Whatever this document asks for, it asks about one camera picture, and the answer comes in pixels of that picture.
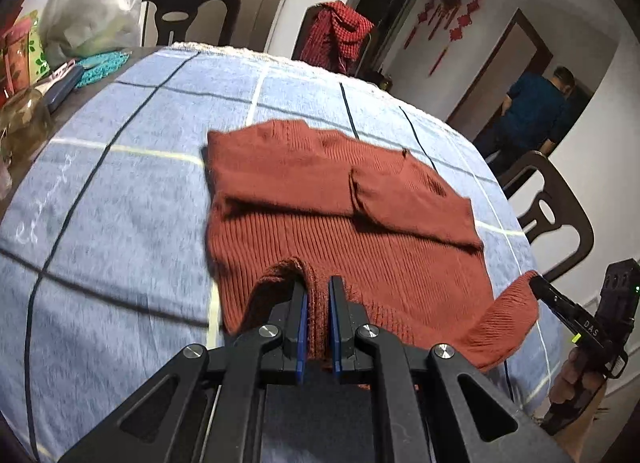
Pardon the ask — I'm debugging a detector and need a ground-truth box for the glass jar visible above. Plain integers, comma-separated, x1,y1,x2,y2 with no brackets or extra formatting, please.
0,87,54,165

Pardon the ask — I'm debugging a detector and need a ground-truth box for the brown door frame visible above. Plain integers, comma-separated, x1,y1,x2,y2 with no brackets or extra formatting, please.
446,8,557,130

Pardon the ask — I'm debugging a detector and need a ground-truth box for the person's right hand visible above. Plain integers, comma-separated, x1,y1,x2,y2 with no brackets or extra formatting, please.
547,343,608,419

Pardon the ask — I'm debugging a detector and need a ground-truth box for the teal crochet mat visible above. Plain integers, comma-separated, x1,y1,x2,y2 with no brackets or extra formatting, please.
75,49,132,89

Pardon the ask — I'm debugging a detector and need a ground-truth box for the blue checked tablecloth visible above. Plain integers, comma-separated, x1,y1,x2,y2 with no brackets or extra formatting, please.
0,40,563,463

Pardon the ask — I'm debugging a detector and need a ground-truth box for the dark wooden chair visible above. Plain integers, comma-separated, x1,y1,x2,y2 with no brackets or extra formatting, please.
141,0,241,50
292,3,373,79
500,150,596,285

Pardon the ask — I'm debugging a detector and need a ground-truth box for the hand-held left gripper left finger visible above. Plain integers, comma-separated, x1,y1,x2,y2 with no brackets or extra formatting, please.
57,279,308,463

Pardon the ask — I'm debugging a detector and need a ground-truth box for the green leaf print packet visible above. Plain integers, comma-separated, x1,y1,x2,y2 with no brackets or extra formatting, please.
20,10,52,85

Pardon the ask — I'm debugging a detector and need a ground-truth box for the blue notebook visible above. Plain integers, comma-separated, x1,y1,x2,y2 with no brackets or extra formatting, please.
42,65,86,112

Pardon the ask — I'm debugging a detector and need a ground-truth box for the red checked garment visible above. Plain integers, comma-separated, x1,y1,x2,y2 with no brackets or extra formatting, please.
301,0,374,76

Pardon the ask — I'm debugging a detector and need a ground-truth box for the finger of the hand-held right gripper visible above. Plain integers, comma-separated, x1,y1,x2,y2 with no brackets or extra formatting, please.
529,275,583,331

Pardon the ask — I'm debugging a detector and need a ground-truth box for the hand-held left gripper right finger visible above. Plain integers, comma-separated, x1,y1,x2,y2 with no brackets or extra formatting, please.
327,275,573,463

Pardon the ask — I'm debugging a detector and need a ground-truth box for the white plastic bag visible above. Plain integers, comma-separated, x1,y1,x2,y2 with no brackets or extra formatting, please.
37,0,162,60

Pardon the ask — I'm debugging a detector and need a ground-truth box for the rust brown knitted sweater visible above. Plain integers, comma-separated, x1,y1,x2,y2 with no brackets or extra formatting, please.
200,119,542,375

